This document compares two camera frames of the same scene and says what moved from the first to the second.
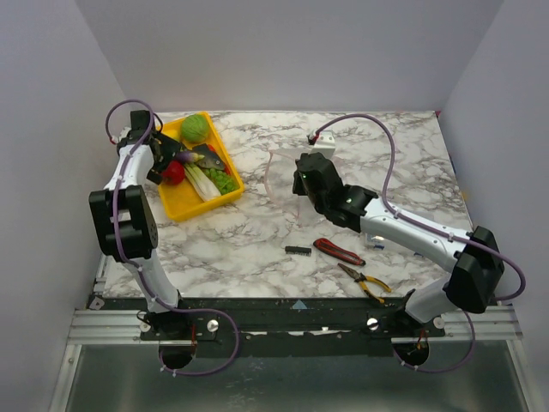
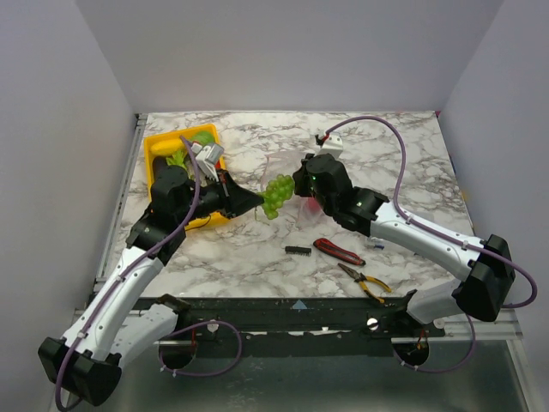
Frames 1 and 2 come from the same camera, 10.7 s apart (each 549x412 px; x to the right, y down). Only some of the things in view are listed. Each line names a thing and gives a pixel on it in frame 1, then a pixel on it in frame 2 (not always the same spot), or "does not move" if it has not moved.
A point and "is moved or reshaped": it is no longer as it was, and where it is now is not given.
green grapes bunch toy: (224, 182) is moved or reshaped
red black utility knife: (334, 250) does not move
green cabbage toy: (195, 128) -> (203, 136)
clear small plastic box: (375, 241) does not move
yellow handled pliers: (360, 278) does not move
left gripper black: (169, 149) -> (235, 199)
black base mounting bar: (288, 326) does not move
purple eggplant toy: (190, 156) is moved or reshaped
